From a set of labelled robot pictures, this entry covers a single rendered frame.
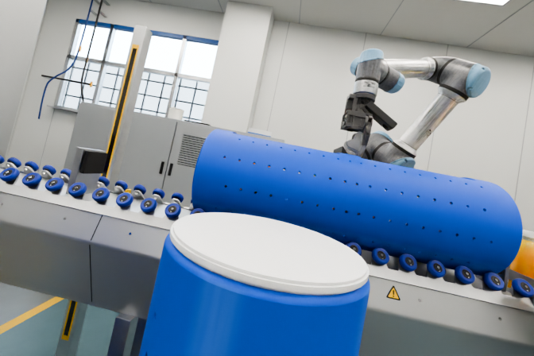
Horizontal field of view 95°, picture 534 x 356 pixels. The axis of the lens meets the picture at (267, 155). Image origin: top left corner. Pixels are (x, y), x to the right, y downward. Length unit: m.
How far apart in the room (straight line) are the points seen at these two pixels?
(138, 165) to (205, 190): 2.05
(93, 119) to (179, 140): 0.94
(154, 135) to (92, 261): 1.91
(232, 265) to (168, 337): 0.10
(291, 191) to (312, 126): 3.02
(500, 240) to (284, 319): 0.71
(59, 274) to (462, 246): 1.13
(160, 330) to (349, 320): 0.19
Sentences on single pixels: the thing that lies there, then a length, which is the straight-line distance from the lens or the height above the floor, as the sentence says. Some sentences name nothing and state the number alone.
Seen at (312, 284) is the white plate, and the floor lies 1.04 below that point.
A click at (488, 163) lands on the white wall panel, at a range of 4.49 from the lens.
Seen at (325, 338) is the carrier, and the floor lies 0.99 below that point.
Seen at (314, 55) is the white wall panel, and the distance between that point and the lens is 4.01.
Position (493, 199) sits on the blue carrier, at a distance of 0.90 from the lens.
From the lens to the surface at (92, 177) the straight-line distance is 1.06.
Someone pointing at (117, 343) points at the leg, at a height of 0.56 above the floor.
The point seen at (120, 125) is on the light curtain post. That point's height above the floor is 1.20.
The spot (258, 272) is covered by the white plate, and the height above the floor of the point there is 1.04.
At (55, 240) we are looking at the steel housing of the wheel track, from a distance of 0.95.
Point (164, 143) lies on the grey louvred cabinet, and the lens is 2.62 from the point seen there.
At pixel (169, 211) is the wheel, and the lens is 0.77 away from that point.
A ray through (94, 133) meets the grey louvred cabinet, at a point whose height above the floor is 1.15.
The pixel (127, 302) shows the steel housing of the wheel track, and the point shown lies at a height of 0.67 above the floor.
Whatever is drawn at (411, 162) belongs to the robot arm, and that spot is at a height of 1.29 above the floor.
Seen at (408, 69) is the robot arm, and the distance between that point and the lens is 1.19.
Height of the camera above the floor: 1.13
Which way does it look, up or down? 3 degrees up
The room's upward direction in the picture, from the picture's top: 12 degrees clockwise
